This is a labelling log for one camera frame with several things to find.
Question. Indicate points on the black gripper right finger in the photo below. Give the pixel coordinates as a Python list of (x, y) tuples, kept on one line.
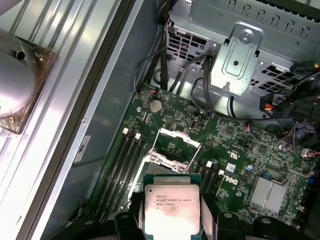
[(235, 227)]

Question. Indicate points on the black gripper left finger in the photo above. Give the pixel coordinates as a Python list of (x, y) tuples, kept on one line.
[(125, 227)]

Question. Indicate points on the silver green CPU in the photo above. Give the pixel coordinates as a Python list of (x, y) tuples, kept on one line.
[(170, 207)]

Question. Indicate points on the black RAM slot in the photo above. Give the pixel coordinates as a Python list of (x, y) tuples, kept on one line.
[(129, 175), (217, 182), (121, 175), (212, 181), (207, 181), (135, 180), (115, 175), (203, 181)]

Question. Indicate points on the CPU socket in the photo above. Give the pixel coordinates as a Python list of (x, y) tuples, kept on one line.
[(155, 170)]

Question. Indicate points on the silver finned heatsink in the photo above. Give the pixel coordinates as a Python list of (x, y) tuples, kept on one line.
[(268, 193)]

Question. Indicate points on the grey label sticker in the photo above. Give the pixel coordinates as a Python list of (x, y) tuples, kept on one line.
[(82, 150)]

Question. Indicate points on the green motherboard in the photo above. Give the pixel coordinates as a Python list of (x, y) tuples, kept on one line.
[(192, 117)]

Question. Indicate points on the round coin battery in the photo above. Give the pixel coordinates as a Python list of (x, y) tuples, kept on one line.
[(155, 105)]

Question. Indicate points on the black power connector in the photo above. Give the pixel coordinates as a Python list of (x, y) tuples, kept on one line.
[(265, 105)]

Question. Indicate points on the black grey PC case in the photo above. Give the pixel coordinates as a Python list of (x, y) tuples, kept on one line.
[(112, 82)]

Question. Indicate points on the silver metal drive cage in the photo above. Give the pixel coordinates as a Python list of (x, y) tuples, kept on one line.
[(275, 15)]

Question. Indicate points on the silver metal bracket plate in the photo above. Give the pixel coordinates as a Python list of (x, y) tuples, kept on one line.
[(237, 50)]

